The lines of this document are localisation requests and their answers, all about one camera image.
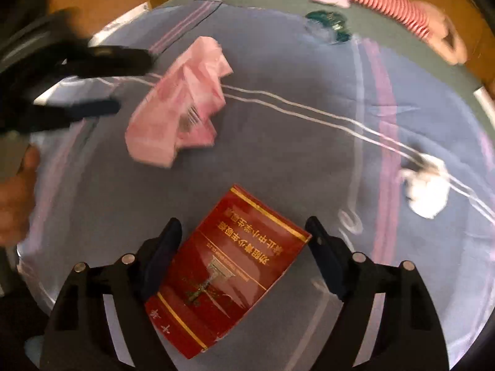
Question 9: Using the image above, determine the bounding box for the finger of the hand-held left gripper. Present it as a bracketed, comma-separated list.
[58, 44, 158, 79]
[19, 98, 121, 134]

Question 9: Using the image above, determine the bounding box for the pink tissue packet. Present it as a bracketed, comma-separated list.
[124, 36, 234, 169]

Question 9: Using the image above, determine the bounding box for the red cardboard box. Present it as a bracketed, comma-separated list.
[144, 184, 313, 360]

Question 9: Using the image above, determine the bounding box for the green bed mat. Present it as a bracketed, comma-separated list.
[147, 0, 495, 98]

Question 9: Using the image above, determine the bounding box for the crumpled green foil wrapper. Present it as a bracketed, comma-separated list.
[305, 9, 353, 44]

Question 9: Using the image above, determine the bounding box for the crumpled white tissue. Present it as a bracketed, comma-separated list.
[399, 153, 452, 220]

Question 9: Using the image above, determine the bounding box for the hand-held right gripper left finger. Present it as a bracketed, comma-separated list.
[40, 216, 183, 371]

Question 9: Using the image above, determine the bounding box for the person's left hand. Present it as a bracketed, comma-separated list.
[0, 143, 41, 246]

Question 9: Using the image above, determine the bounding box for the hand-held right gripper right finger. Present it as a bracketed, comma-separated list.
[305, 216, 451, 371]

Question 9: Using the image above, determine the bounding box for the blue striped blanket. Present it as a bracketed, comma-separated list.
[17, 0, 495, 371]

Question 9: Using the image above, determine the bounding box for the striped plush doll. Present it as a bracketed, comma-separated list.
[345, 0, 469, 66]

